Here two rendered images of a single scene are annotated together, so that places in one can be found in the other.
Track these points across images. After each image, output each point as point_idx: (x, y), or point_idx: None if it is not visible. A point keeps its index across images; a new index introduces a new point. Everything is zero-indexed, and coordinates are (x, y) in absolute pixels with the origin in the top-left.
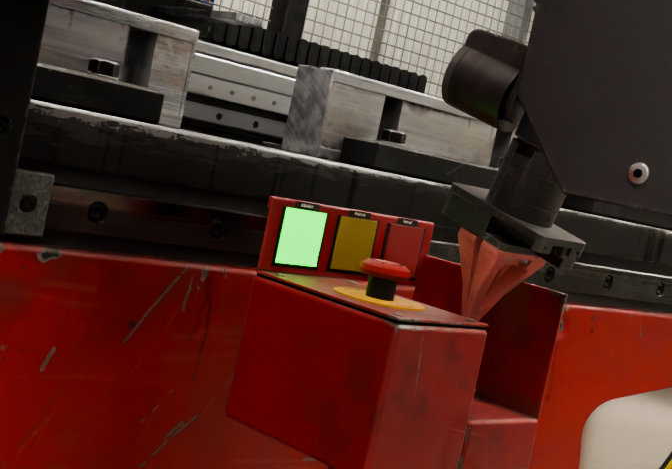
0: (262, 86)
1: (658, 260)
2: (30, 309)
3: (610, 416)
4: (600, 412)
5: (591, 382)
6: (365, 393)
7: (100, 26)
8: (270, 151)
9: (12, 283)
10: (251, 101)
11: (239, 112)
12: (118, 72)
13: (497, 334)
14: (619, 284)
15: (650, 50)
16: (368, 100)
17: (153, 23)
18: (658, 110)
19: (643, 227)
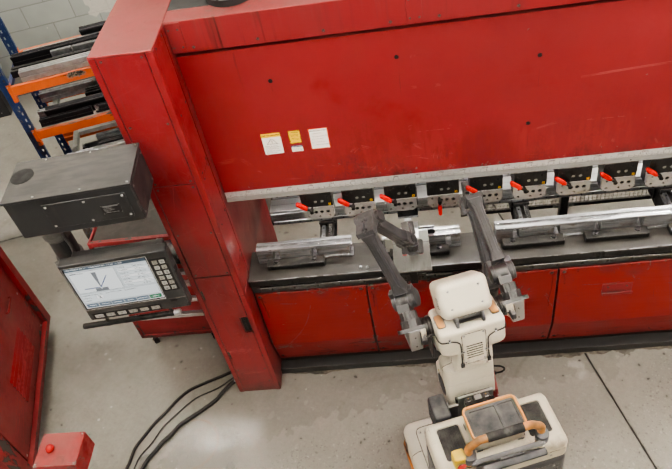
0: (511, 194)
1: (603, 256)
2: (427, 286)
3: (436, 362)
4: (436, 361)
5: (581, 279)
6: None
7: (439, 237)
8: (466, 263)
9: (423, 284)
10: (508, 197)
11: (506, 199)
12: (441, 247)
13: None
14: (587, 262)
15: (429, 341)
16: (507, 231)
17: (449, 234)
18: (430, 346)
19: (593, 252)
